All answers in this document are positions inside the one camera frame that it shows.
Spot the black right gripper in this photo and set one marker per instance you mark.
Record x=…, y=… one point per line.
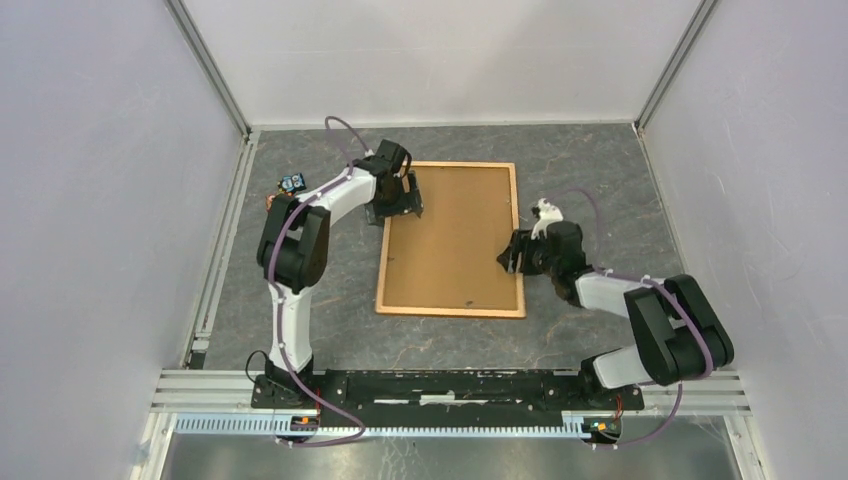
x=522, y=241

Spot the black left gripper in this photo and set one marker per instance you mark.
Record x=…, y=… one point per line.
x=413, y=203

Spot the wooden picture frame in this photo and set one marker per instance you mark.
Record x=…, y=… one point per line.
x=384, y=278

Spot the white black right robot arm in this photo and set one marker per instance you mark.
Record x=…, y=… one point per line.
x=677, y=333

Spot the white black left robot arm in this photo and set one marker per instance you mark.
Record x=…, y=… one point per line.
x=294, y=246

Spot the blue toy block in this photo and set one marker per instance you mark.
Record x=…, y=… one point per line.
x=292, y=184

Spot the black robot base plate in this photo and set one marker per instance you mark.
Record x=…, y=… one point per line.
x=463, y=398

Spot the aluminium toothed rail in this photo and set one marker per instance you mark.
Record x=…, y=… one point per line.
x=293, y=426

